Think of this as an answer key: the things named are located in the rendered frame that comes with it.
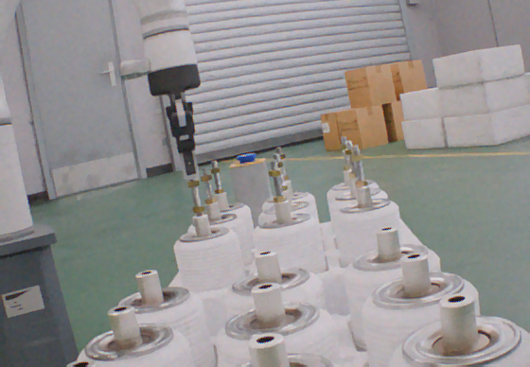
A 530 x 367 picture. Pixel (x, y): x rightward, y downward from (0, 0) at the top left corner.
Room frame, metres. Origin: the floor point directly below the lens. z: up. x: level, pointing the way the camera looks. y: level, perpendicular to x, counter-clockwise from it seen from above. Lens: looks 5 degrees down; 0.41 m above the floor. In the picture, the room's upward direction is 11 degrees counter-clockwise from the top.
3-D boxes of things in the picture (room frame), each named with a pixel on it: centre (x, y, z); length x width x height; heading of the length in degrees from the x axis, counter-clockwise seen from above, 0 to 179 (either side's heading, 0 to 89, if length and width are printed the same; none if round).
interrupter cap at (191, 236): (0.91, 0.11, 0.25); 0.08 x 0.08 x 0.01
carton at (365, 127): (4.82, -0.77, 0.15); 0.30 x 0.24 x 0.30; 24
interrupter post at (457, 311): (0.35, -0.10, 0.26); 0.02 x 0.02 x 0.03
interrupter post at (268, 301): (0.47, 0.02, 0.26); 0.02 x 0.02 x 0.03
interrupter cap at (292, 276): (0.59, 0.02, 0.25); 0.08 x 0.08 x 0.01
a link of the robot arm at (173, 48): (0.91, 0.13, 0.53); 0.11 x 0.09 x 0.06; 98
